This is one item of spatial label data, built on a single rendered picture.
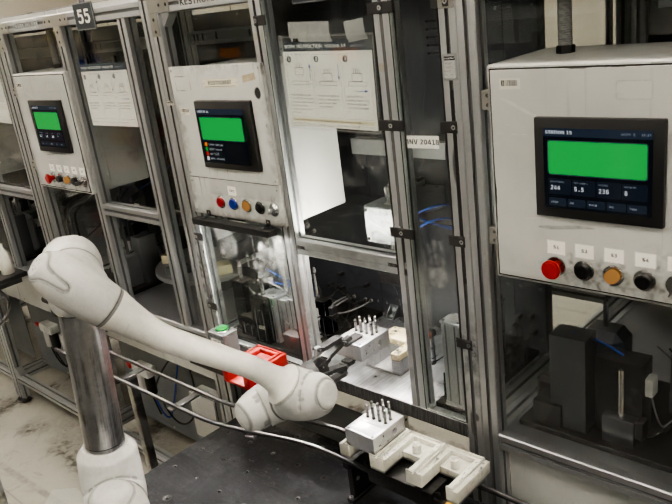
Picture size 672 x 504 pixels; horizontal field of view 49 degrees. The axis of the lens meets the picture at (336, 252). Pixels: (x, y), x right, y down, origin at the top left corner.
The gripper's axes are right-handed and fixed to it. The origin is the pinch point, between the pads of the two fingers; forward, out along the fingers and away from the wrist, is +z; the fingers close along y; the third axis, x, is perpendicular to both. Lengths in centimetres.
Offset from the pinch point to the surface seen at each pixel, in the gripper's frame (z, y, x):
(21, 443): -19, -104, 227
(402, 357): 13.3, -7.6, -6.5
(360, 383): 2.5, -12.9, 1.1
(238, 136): -2, 59, 32
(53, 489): -29, -104, 175
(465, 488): -17, -17, -47
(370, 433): -17.3, -11.2, -19.3
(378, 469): -19.9, -18.9, -23.0
